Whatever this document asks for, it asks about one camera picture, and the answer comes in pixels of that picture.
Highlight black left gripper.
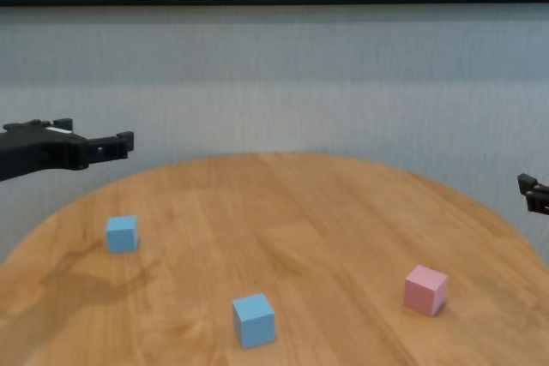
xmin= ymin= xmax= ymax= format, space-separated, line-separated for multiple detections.
xmin=0 ymin=118 xmax=135 ymax=183

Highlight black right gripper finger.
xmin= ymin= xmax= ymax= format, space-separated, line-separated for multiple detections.
xmin=516 ymin=172 xmax=549 ymax=215

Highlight blue wooden cube block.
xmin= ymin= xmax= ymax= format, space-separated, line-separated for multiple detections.
xmin=232 ymin=292 xmax=276 ymax=350
xmin=106 ymin=215 xmax=141 ymax=255

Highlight pink wooden cube block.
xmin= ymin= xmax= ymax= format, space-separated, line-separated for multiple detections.
xmin=402 ymin=264 xmax=449 ymax=318

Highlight black wall rail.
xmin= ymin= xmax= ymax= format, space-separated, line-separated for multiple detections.
xmin=0 ymin=0 xmax=549 ymax=8

